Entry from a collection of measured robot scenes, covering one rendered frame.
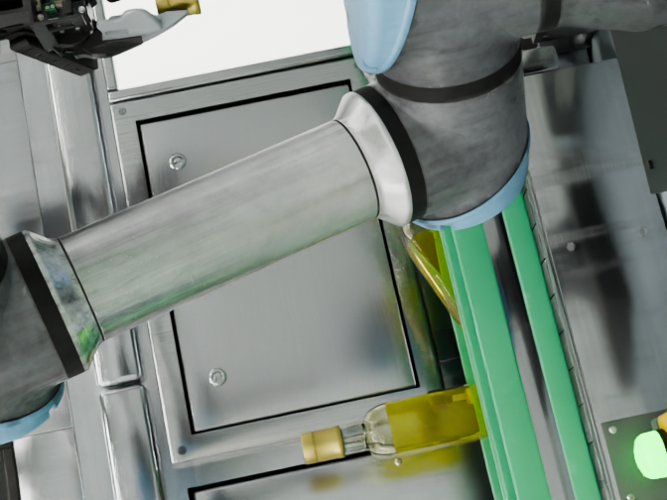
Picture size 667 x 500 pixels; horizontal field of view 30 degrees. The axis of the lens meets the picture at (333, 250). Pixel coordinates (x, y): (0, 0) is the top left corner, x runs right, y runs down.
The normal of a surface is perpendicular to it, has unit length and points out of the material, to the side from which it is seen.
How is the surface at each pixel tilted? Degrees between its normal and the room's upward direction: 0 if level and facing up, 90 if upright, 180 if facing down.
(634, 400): 90
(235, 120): 90
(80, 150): 90
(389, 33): 88
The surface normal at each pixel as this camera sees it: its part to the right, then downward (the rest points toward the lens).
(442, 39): 0.07, 0.70
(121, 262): 0.17, -0.18
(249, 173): -0.11, -0.66
